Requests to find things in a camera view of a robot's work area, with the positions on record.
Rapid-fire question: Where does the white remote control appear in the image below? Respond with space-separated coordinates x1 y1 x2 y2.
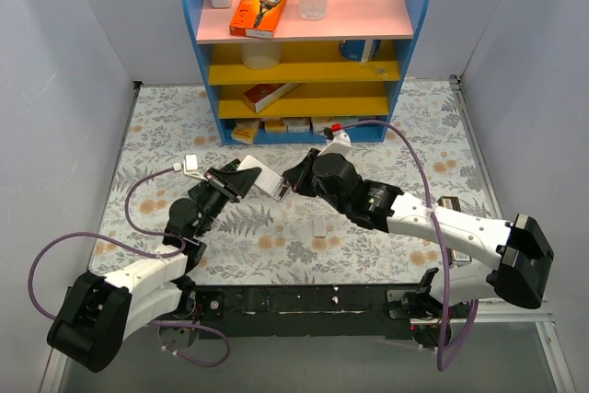
237 156 289 202

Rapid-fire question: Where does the white battery cover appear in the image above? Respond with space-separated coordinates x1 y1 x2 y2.
312 219 327 238

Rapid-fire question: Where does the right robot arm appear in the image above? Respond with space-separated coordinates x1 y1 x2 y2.
283 149 554 318

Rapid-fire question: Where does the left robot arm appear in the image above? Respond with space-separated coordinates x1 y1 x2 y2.
47 165 261 373

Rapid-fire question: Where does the black remote control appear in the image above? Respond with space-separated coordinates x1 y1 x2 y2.
188 159 240 202

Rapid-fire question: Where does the yellow small box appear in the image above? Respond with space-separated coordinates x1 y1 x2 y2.
231 119 260 144

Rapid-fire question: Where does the light blue small box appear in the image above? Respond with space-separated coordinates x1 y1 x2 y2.
334 116 359 126

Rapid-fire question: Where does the floral table mat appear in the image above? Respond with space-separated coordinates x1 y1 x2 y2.
90 81 496 284

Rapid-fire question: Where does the red white long box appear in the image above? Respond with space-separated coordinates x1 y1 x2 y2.
243 83 299 113

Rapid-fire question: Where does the blue shelf unit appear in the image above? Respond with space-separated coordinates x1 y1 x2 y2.
181 0 429 144

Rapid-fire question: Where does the white plastic cup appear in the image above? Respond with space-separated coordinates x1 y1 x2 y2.
240 41 283 70

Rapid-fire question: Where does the blue white can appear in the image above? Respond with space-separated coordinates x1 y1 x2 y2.
339 39 381 63

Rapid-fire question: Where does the orange razor box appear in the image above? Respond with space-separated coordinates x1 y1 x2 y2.
229 0 287 39

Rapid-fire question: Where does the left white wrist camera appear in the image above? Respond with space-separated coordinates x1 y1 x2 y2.
172 154 207 181

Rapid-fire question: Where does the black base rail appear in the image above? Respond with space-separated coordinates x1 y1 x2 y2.
159 283 442 340

